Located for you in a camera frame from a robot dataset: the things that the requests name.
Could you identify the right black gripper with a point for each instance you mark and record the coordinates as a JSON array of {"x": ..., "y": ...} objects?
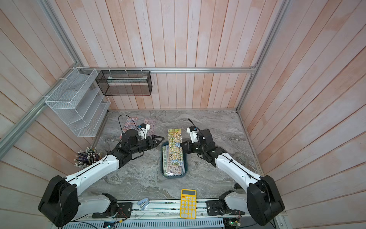
[{"x": 188, "y": 149}]

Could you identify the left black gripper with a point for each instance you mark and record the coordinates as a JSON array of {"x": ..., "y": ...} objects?
[{"x": 154, "y": 140}]

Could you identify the teal storage tray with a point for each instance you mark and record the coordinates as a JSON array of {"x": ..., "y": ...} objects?
[{"x": 164, "y": 163}]

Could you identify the yellow green sticker sheet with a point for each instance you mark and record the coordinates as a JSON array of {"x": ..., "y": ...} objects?
[{"x": 175, "y": 155}]

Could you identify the cat sticker sheet pink blue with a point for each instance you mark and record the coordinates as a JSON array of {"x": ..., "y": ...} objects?
[{"x": 129, "y": 124}]

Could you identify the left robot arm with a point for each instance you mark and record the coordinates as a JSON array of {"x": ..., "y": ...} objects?
[{"x": 72, "y": 186}]

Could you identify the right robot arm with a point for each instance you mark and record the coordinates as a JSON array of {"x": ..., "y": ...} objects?
[{"x": 253, "y": 194}]

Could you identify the bottom sticker sheet in tray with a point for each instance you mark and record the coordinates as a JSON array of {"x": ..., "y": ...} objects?
[{"x": 173, "y": 170}]

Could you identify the yellow calculator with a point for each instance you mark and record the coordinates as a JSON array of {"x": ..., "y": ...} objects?
[{"x": 188, "y": 204}]

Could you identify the blue stapler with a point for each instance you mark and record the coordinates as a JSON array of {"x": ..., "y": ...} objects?
[{"x": 143, "y": 203}]

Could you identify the black mesh basket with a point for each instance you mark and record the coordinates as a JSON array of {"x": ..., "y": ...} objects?
[{"x": 125, "y": 82}]

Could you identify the pencil holder with pencils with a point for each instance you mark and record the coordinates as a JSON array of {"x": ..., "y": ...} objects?
[{"x": 87, "y": 157}]

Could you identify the green circuit board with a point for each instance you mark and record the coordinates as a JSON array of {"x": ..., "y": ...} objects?
[{"x": 231, "y": 223}]

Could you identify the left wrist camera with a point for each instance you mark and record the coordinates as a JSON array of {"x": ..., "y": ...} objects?
[{"x": 144, "y": 128}]

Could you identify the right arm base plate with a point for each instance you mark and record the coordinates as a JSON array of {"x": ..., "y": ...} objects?
[{"x": 214, "y": 207}]

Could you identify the aluminium front rail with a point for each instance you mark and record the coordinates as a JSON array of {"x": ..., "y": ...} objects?
[{"x": 168, "y": 206}]

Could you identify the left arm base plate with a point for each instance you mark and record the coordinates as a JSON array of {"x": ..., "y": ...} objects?
[{"x": 122, "y": 210}]

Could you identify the white vented cable duct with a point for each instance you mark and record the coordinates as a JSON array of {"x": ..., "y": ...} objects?
[{"x": 208, "y": 223}]

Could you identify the white wire mesh shelf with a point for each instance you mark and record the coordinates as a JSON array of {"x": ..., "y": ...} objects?
[{"x": 78, "y": 104}]

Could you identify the aluminium wall rail left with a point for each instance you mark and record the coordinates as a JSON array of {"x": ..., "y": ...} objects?
[{"x": 17, "y": 131}]

